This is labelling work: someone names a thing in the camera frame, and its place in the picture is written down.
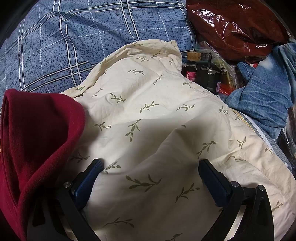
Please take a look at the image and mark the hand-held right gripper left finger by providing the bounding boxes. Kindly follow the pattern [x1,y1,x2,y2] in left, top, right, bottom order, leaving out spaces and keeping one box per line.
[27,159,104,241]

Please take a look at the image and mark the dark red fleece garment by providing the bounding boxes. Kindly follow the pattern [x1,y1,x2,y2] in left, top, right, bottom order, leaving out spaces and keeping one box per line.
[0,89,86,241]

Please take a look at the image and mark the blue plaid bed sheet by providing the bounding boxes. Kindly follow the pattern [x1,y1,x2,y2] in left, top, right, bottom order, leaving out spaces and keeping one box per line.
[0,0,199,112]

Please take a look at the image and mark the red plastic bag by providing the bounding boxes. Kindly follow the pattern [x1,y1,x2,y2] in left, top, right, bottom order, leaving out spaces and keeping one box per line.
[186,0,288,61]

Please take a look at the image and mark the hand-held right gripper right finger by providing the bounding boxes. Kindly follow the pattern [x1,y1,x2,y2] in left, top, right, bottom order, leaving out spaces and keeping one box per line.
[198,159,275,241]

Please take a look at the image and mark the dark bottle with red label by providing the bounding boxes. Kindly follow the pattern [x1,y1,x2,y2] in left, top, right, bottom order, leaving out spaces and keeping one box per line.
[181,51,201,83]

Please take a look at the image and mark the blue denim jeans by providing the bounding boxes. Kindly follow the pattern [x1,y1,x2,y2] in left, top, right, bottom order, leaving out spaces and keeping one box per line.
[225,43,296,139]

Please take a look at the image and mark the cream leaf-print quilt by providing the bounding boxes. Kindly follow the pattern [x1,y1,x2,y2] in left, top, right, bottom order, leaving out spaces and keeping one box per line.
[57,39,296,241]

